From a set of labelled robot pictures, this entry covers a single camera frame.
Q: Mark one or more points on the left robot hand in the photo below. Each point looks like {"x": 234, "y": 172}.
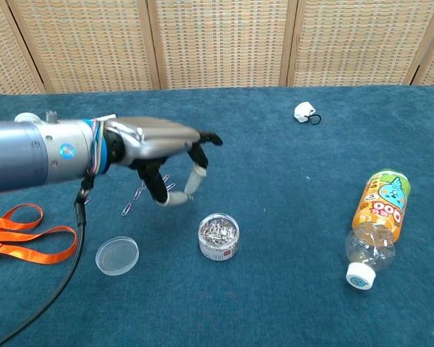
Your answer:
{"x": 155, "y": 139}

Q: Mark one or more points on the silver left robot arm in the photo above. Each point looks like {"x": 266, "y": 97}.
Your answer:
{"x": 29, "y": 155}

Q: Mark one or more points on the clear round plastic lid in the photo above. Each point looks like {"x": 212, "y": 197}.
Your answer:
{"x": 117, "y": 256}

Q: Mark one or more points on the clear jar of paperclips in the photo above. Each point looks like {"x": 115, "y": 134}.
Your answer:
{"x": 217, "y": 251}

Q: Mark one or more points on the small white round jar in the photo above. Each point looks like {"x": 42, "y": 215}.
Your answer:
{"x": 25, "y": 116}

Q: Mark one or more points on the silver metal paper clips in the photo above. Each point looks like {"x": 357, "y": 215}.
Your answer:
{"x": 218, "y": 230}

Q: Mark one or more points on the crumpled white paper ball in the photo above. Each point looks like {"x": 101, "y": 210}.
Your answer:
{"x": 304, "y": 112}

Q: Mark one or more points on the teal carpet table cover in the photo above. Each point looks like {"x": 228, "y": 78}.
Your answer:
{"x": 238, "y": 289}

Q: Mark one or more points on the empty orange label plastic bottle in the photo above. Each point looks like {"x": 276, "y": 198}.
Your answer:
{"x": 381, "y": 213}

